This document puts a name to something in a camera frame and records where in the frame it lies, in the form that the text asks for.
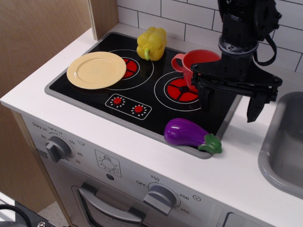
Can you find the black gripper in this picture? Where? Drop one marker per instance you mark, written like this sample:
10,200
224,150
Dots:
236,75

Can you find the red plastic cup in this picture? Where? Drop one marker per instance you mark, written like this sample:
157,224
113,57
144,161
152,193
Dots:
182,62

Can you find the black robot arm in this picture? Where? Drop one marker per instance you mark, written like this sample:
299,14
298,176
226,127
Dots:
246,45

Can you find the cream yellow plate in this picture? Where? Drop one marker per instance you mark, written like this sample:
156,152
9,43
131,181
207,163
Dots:
96,70

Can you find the purple toy eggplant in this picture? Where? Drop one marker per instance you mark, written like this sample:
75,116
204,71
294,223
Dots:
183,132

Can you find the black toy stove top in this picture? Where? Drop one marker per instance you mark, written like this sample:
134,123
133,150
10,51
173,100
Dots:
154,85

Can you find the grey toy sink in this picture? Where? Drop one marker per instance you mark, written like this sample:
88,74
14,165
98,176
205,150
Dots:
281,156

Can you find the red right stove button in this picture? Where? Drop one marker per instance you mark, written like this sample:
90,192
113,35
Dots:
138,109

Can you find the red stove button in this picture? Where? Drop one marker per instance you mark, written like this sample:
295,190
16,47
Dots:
138,109
117,101

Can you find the yellow toy bell pepper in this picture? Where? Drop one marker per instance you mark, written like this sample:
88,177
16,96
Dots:
151,44

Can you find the red left stove button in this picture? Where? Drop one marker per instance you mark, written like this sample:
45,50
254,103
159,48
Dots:
117,101

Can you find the grey temperature knob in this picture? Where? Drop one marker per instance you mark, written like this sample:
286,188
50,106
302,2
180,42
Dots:
160,199

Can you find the grey timer knob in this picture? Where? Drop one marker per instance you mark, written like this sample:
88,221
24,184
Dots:
57,149

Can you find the black device bottom left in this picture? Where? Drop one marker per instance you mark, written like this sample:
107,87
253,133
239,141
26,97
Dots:
17,215

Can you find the grey oven door handle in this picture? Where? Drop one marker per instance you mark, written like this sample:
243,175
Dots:
132,216

